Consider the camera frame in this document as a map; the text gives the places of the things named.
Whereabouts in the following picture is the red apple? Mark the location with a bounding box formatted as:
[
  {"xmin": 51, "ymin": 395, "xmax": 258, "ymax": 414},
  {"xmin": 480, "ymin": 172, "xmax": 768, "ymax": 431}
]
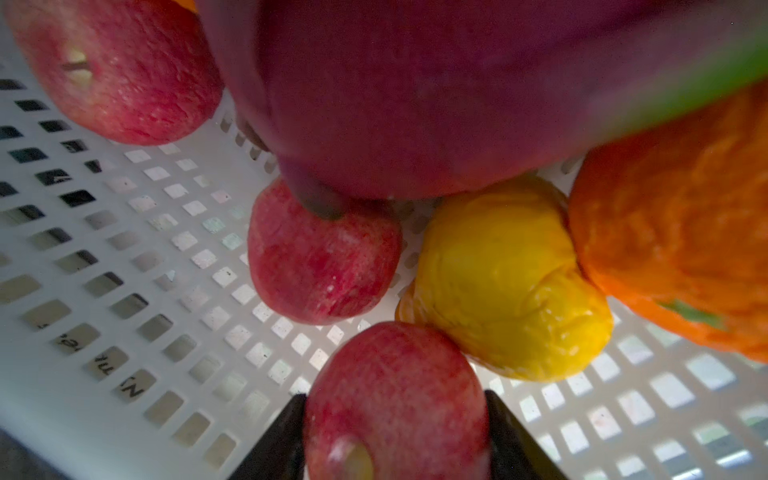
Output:
[
  {"xmin": 303, "ymin": 321, "xmax": 491, "ymax": 479},
  {"xmin": 247, "ymin": 178, "xmax": 403, "ymax": 325},
  {"xmin": 2, "ymin": 1, "xmax": 224, "ymax": 145}
]

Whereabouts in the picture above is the large orange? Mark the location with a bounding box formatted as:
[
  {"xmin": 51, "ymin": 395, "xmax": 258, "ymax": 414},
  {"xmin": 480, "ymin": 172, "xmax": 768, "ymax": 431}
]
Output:
[{"xmin": 569, "ymin": 82, "xmax": 767, "ymax": 362}]

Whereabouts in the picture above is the yellow pear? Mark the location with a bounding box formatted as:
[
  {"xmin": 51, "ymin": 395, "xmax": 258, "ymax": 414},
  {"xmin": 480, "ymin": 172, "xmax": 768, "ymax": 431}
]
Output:
[{"xmin": 395, "ymin": 174, "xmax": 614, "ymax": 383}]

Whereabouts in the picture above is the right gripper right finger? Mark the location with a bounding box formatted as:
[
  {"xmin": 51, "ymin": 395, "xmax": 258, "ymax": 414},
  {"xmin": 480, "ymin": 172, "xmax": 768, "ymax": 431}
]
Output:
[{"xmin": 484, "ymin": 390, "xmax": 567, "ymax": 480}]

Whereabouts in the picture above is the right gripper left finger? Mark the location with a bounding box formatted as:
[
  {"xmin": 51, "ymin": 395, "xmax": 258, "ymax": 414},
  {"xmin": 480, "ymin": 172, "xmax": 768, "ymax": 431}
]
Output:
[{"xmin": 229, "ymin": 394, "xmax": 307, "ymax": 480}]

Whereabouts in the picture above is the pink dragon fruit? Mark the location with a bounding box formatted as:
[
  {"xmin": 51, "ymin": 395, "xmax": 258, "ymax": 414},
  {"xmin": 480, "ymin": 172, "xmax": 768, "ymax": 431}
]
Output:
[{"xmin": 196, "ymin": 1, "xmax": 767, "ymax": 217}]

